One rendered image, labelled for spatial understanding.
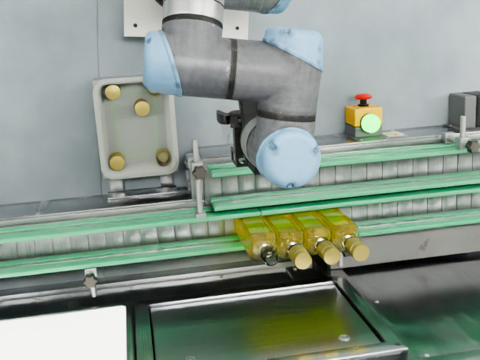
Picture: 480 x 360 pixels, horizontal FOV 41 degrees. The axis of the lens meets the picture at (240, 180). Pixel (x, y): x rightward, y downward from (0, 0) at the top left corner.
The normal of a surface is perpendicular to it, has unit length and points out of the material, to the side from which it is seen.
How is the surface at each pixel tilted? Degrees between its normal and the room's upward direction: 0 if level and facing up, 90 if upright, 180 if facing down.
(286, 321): 90
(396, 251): 0
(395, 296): 90
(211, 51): 32
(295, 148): 0
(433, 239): 0
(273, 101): 41
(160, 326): 90
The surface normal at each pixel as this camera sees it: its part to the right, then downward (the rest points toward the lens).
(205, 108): 0.18, 0.23
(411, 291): -0.05, -0.96
